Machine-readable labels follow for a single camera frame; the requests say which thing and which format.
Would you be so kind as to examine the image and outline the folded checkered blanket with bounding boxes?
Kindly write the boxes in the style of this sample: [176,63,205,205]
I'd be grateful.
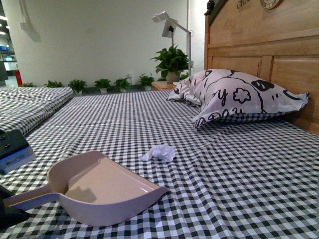
[0,87,73,135]

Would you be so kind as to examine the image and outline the wooden bed headboard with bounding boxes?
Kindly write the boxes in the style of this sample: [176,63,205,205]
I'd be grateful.
[204,0,319,134]

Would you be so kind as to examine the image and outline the small potted plant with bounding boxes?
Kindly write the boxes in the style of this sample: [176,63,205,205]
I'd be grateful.
[114,78,130,93]
[21,82,36,87]
[44,80,64,88]
[95,79,111,94]
[139,73,155,91]
[68,79,87,95]

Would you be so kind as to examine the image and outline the beige plastic dustpan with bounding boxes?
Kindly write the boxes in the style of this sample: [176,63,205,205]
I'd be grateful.
[4,151,168,227]

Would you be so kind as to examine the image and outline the crumpled white tissue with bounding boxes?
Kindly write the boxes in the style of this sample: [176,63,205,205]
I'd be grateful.
[140,145,176,162]

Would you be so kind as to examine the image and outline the black white cartoon pillow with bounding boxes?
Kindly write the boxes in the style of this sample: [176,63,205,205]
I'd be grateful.
[167,69,310,129]

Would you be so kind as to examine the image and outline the white desk lamp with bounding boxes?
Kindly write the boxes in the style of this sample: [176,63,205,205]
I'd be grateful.
[152,11,192,76]

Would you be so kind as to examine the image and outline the small wooden side table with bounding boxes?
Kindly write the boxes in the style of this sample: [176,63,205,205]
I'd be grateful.
[152,81,176,91]

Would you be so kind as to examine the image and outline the large potted green plant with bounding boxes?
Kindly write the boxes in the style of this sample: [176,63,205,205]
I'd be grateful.
[152,46,189,83]

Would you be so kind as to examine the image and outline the black white checkered bedsheet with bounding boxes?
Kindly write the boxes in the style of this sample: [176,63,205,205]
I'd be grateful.
[0,91,319,239]

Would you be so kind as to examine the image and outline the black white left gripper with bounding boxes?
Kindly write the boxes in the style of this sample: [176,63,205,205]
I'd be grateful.
[0,129,36,229]

